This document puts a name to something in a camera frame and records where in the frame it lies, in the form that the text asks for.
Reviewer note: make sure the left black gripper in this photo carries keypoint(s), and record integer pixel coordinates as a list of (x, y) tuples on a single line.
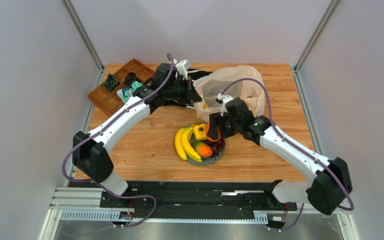
[(191, 94)]

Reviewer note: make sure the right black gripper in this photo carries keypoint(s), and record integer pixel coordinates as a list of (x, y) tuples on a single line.
[(214, 126)]

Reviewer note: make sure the red grape bunch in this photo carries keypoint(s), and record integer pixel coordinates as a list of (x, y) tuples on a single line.
[(217, 147)]

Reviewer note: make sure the green orange mango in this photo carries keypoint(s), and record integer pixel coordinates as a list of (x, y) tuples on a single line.
[(203, 149)]

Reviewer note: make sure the translucent plastic bag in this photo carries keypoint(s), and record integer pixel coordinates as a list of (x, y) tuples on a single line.
[(238, 82)]

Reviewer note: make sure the orange fruit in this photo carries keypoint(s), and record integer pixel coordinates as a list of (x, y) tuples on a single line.
[(213, 133)]

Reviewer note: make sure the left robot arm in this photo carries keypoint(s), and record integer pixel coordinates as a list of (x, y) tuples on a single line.
[(90, 151)]

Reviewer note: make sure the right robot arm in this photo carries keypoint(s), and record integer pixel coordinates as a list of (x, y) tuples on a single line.
[(328, 181)]

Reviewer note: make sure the zebra striped towel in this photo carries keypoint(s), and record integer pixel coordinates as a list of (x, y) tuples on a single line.
[(195, 74)]

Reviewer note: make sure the yellow bell pepper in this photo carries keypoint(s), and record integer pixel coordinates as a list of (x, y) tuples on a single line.
[(200, 132)]

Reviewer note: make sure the grey round plate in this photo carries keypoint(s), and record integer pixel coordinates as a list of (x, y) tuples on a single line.
[(205, 161)]

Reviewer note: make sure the yellow banana bunch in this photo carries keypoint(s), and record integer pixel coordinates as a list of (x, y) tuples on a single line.
[(183, 145)]

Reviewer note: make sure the black rolled sock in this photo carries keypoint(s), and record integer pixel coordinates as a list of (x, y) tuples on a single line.
[(130, 78)]

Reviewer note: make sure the teal rolled socks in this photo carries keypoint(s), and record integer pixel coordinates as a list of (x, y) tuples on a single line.
[(126, 93)]

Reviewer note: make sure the dark rolled sock left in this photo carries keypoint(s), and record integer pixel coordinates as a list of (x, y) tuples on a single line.
[(110, 83)]

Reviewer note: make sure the wooden compartment tray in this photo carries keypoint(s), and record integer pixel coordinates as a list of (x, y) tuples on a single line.
[(109, 102)]

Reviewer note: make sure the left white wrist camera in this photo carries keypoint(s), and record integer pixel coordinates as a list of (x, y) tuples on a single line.
[(182, 67)]

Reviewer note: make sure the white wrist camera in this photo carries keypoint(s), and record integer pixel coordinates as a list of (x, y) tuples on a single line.
[(182, 67), (223, 100)]

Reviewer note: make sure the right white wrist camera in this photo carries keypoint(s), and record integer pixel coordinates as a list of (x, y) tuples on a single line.
[(223, 100)]

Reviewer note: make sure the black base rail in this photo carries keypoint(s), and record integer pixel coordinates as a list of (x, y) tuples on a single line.
[(201, 201)]

